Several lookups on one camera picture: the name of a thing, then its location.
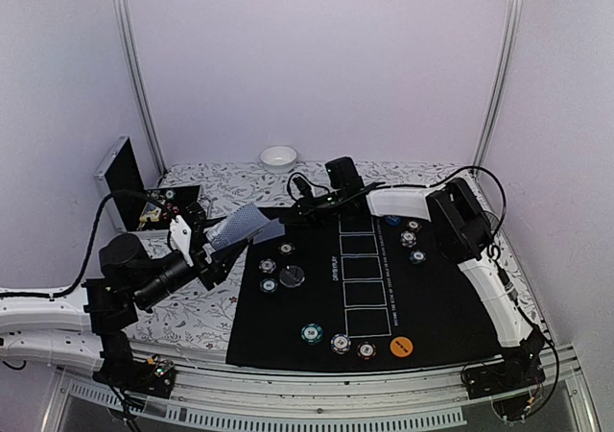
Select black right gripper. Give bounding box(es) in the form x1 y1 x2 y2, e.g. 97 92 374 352
279 188 346 229

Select blue small blind button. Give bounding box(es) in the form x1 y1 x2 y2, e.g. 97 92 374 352
385 215 402 226

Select grey playing card deck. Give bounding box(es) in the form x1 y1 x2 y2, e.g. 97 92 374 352
206 204 269 251

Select blue peach chips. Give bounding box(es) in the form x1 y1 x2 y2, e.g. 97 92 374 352
259 258 277 275

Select green chips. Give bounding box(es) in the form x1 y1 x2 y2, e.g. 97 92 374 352
300 323 323 345
259 278 278 294
409 250 426 265

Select red white poker chips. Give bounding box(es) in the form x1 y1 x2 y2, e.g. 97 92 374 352
277 242 295 255

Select black dealer button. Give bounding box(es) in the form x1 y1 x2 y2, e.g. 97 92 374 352
278 265 305 289

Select blue peach poker chip stack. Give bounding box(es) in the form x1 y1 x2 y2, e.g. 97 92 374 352
330 333 351 355

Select orange big blind button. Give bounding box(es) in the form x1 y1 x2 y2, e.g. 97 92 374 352
390 336 413 358

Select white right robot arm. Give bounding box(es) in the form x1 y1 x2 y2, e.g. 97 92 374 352
286 156 554 391

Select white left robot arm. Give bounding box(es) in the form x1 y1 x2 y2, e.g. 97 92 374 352
1 204 268 390

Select white ceramic bowl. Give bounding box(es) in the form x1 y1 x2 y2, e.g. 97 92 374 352
259 145 298 174

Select card box in case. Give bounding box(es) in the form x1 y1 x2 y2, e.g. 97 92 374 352
139 202 168 224

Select aluminium poker case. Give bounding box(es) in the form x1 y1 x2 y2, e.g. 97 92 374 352
93 135 212 240

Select black poker play mat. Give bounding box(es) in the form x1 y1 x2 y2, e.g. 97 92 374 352
226 216 501 372

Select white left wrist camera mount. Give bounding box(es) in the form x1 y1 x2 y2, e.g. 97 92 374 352
169 215 194 267

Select front aluminium rail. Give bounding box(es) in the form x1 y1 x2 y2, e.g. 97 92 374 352
42 345 596 432

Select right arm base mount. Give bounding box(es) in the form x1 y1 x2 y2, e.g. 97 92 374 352
460 359 546 423

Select right aluminium frame post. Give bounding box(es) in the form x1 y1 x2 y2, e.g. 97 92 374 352
473 0 524 166

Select aluminium frame post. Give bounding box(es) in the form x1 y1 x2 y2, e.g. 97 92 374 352
473 0 524 166
112 0 168 178

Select left aluminium frame post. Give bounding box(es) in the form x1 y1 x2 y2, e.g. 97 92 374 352
112 0 168 178

